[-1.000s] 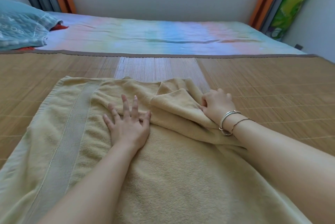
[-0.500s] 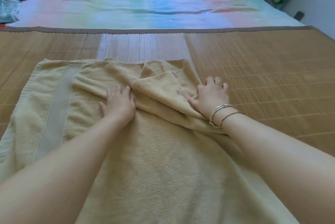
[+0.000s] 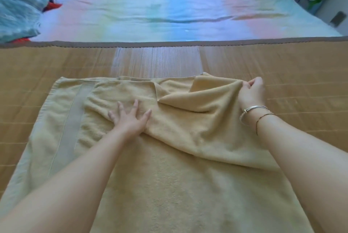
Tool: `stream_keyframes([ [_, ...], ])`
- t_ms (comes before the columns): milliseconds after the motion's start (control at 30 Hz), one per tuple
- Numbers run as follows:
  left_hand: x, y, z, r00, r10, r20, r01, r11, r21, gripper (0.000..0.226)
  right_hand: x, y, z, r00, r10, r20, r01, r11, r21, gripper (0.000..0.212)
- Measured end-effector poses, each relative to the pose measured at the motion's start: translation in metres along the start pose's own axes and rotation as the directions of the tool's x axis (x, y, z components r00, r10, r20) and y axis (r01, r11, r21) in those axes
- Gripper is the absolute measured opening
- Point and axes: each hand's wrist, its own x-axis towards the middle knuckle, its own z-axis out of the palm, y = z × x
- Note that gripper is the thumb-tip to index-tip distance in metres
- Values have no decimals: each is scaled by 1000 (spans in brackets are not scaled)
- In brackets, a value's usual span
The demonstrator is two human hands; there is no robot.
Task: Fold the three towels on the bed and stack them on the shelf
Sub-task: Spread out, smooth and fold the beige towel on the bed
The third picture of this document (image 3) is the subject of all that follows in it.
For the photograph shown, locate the teal quilted pillow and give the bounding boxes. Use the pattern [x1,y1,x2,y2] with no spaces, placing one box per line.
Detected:
[0,0,51,43]

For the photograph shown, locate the person's right hand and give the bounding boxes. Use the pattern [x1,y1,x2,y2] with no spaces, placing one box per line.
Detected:
[238,76,267,111]

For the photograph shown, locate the plain tan towel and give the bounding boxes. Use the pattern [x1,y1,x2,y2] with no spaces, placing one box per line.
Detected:
[0,71,315,233]

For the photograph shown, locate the person's right forearm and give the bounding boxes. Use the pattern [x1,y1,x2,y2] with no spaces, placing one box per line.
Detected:
[240,106,348,233]

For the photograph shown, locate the red cloth under pillow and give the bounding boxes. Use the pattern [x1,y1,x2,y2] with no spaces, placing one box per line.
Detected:
[11,0,63,44]

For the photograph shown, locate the person's left forearm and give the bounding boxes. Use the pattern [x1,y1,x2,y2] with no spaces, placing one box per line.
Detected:
[0,129,132,233]

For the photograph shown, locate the pastel rainbow bed sheet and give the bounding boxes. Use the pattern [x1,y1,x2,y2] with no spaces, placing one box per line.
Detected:
[24,0,344,43]

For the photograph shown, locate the dark wall socket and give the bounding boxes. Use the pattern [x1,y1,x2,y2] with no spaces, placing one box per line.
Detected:
[330,11,347,27]

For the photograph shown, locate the brown bamboo sleeping mat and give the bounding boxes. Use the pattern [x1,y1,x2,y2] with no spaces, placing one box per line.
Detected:
[0,36,348,233]

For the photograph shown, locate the person's left hand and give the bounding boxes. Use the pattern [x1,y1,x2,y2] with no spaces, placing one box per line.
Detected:
[108,99,153,139]

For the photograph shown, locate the silver bangle bracelet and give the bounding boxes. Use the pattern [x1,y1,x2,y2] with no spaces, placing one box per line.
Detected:
[239,106,269,126]

